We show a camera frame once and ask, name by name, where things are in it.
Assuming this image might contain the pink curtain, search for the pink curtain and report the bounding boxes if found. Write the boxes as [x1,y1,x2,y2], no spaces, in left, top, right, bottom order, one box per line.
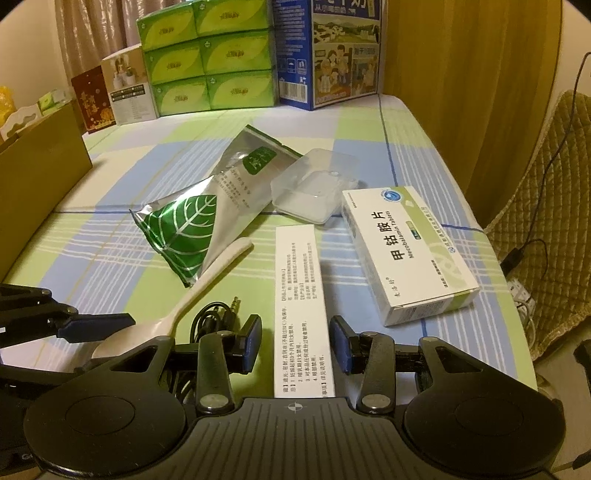
[55,0,185,93]

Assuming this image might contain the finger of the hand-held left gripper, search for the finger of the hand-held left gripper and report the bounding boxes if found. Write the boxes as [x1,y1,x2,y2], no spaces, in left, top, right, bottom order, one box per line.
[0,313,136,352]
[0,284,79,324]

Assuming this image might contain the black charger cable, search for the black charger cable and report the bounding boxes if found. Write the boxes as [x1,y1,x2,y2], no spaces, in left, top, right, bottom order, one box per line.
[501,60,591,278]

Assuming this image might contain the black audio cable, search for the black audio cable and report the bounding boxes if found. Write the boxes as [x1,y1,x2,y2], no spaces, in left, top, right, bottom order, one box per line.
[189,298,243,344]

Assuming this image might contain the silver green leaf pouch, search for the silver green leaf pouch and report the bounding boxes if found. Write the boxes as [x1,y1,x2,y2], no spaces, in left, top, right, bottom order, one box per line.
[129,124,301,288]

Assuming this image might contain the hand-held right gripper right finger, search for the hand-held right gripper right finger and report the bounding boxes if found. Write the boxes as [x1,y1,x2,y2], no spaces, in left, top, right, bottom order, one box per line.
[329,315,467,415]

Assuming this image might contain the green tissue pack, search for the green tissue pack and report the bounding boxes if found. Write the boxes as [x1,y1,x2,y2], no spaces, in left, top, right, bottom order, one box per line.
[37,88,75,116]

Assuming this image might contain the white photo printed box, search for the white photo printed box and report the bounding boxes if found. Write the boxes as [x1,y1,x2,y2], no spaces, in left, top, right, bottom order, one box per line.
[102,45,155,126]

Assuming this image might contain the blue milk carton box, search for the blue milk carton box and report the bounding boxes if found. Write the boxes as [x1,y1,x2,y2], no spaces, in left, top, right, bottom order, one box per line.
[271,0,383,112]

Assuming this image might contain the cream plastic spoon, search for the cream plastic spoon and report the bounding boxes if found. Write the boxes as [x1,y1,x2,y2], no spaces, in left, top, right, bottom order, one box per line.
[91,240,254,361]

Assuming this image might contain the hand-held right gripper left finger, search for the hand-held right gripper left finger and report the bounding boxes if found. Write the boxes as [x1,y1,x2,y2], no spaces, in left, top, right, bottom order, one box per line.
[111,315,263,415]

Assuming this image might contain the dark red box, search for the dark red box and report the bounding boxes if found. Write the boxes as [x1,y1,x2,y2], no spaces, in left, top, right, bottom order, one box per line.
[71,66,116,134]

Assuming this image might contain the yellow bag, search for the yellow bag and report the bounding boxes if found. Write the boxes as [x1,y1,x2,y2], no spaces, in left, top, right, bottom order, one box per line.
[0,85,17,121]

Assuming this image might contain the clear plastic box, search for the clear plastic box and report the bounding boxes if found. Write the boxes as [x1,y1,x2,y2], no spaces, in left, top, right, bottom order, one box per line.
[270,148,361,225]

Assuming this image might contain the brown cardboard box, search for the brown cardboard box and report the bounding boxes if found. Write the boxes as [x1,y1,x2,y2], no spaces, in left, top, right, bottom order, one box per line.
[0,102,93,282]

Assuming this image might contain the chair with quilted cover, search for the chair with quilted cover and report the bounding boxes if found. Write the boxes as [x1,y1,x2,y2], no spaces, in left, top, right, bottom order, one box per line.
[480,90,591,365]

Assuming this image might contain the plaid cloth covered desktop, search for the plaid cloth covered desktop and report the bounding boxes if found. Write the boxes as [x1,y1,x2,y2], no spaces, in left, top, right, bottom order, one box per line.
[0,95,541,402]

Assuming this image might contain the yellow curtain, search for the yellow curtain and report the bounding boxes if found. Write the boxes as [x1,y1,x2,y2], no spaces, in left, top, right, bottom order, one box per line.
[379,0,561,227]

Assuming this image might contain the stack of green tissue boxes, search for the stack of green tissue boxes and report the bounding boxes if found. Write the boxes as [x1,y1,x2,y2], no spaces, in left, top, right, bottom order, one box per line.
[137,0,278,118]

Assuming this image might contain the green and white medicine box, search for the green and white medicine box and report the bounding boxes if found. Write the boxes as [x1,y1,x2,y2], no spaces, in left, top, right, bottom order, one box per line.
[274,225,335,398]

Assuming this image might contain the white power strip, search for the white power strip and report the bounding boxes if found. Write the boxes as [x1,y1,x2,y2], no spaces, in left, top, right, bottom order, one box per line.
[508,272,539,342]

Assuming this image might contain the white scalloped paper box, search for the white scalloped paper box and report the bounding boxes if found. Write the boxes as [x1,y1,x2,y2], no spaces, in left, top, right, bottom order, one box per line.
[0,104,42,141]

